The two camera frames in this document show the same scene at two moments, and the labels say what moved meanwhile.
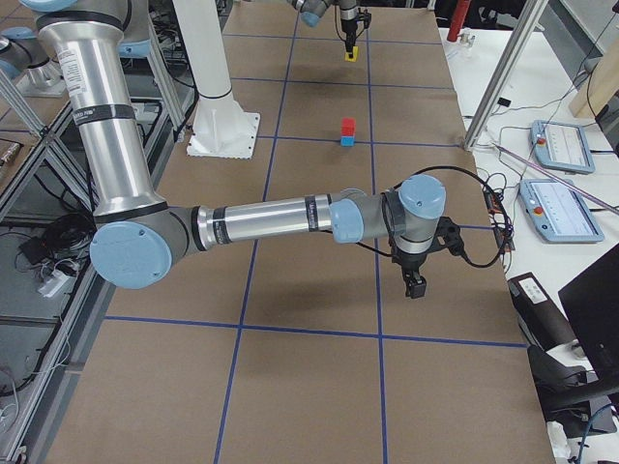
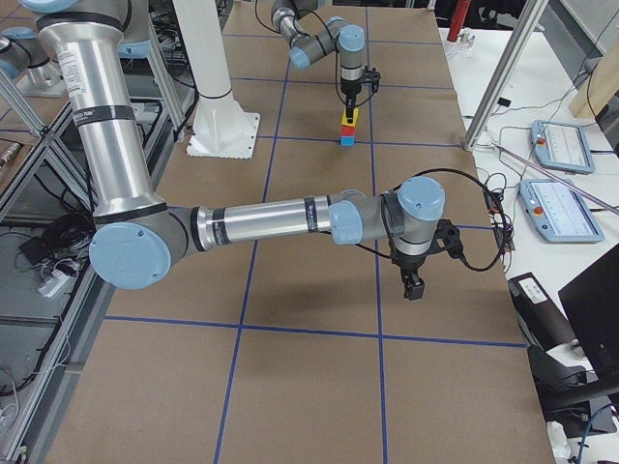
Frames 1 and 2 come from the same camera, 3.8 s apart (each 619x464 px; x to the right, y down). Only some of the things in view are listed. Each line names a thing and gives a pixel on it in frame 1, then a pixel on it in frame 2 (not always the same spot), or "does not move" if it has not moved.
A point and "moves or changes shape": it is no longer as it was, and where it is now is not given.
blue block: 347,141 does not move
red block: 348,126 does not move
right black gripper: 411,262 does not move
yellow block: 351,56 moves or changes shape
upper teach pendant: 561,147 does not move
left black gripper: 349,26 → 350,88
